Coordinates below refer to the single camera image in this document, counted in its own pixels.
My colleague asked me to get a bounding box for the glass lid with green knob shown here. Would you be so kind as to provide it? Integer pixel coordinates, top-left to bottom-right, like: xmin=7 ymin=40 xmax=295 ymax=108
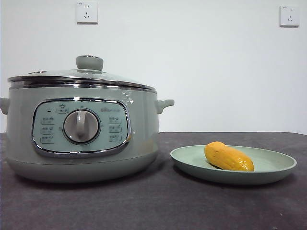
xmin=7 ymin=55 xmax=158 ymax=93

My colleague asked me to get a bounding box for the pale green electric steamer pot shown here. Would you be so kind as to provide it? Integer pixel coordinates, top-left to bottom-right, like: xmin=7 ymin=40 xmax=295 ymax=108
xmin=0 ymin=83 xmax=175 ymax=184

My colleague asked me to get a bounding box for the pale green round plate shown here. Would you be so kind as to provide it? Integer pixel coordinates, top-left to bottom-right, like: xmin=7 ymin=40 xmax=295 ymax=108
xmin=170 ymin=144 xmax=297 ymax=185

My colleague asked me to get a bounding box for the white wall socket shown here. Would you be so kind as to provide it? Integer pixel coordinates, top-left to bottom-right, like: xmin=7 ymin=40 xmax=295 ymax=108
xmin=76 ymin=1 xmax=98 ymax=24
xmin=279 ymin=5 xmax=300 ymax=27

